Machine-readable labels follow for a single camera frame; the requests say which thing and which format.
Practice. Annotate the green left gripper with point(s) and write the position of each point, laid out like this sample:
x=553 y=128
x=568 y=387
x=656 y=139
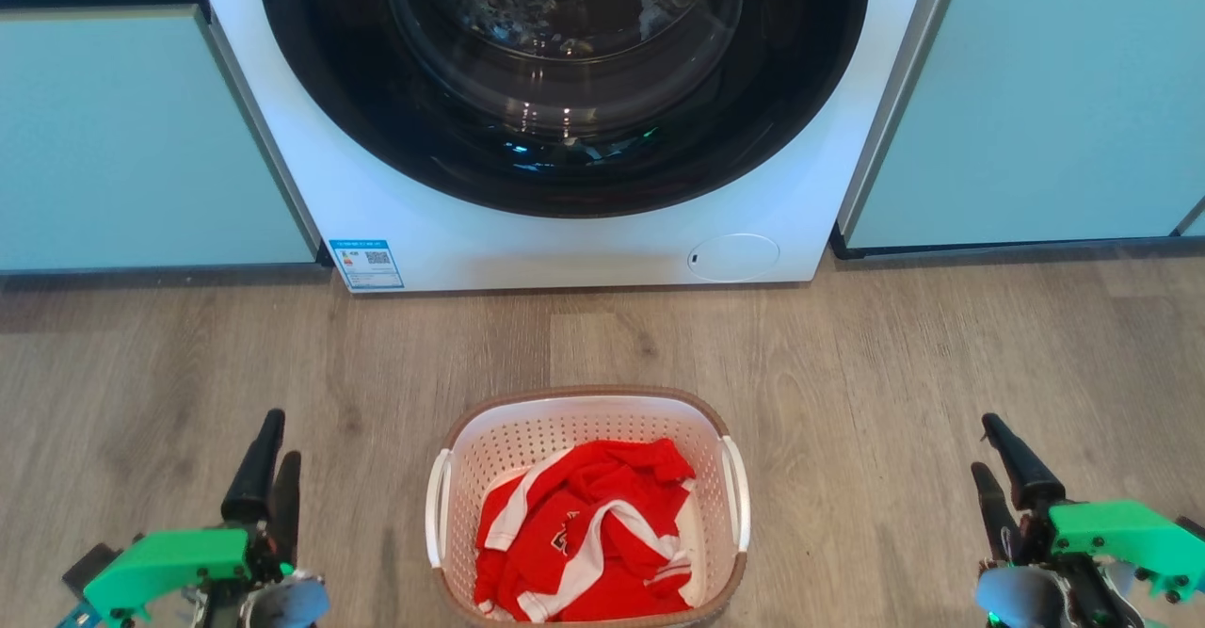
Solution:
x=160 y=567

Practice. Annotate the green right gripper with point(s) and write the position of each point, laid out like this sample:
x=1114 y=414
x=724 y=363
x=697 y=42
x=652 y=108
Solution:
x=1120 y=534

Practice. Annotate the white perforated laundry basket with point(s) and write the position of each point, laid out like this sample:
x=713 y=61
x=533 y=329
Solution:
x=527 y=430

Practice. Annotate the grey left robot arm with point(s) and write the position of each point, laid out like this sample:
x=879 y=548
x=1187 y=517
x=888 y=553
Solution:
x=292 y=602

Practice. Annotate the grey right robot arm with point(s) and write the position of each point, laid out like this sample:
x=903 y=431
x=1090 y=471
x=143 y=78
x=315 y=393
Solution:
x=1017 y=600

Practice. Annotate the blue energy label sticker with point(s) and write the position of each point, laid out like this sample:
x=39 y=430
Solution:
x=366 y=265

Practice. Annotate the small pale teal cabinet door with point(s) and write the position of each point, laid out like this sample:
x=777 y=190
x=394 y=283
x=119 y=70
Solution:
x=1196 y=225

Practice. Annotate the red and white garment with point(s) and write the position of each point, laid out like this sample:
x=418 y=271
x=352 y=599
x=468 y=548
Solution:
x=602 y=515

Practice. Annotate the round white filter cover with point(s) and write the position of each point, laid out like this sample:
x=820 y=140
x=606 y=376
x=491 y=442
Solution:
x=733 y=258

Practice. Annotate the large pale teal cabinet panel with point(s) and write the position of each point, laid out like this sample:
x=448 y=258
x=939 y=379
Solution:
x=122 y=138

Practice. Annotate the black round washer door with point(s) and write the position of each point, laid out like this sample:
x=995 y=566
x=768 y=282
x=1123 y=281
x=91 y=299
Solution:
x=377 y=120

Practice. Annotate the white front-load washing machine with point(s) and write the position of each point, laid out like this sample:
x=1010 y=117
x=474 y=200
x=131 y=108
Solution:
x=584 y=251

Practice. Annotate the wide pale teal cabinet door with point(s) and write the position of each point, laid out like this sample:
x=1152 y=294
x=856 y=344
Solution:
x=1054 y=91

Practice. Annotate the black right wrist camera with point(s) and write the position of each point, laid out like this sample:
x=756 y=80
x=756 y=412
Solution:
x=1194 y=526

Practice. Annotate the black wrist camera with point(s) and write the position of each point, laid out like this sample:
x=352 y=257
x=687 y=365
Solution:
x=89 y=569
x=1194 y=526

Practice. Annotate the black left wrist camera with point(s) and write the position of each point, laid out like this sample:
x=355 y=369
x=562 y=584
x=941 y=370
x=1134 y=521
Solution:
x=89 y=569

